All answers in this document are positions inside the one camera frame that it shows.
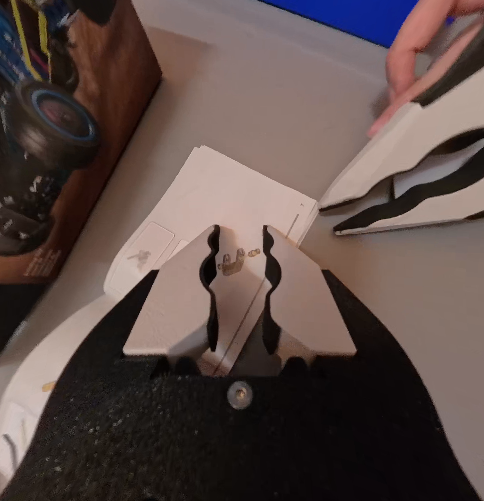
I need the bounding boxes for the lego set box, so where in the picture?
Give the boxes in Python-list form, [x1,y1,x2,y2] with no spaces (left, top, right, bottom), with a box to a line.
[0,0,163,366]

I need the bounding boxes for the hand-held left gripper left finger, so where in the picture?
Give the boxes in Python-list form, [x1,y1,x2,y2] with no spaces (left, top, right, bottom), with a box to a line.
[123,224,221,364]

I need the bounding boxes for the lego instruction booklet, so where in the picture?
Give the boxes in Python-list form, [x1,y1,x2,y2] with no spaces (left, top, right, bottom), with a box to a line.
[0,146,319,486]

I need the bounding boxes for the blue plastic bin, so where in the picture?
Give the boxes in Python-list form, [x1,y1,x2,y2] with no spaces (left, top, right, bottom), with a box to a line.
[258,0,422,49]

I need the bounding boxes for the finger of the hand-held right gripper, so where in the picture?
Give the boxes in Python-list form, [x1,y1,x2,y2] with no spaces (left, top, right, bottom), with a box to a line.
[318,72,484,212]
[333,135,484,235]

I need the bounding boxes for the person's right hand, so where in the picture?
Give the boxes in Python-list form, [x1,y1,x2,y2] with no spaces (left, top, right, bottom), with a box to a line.
[367,0,484,138]

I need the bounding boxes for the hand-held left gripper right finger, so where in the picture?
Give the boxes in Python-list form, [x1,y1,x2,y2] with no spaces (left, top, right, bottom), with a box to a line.
[262,225,358,365]

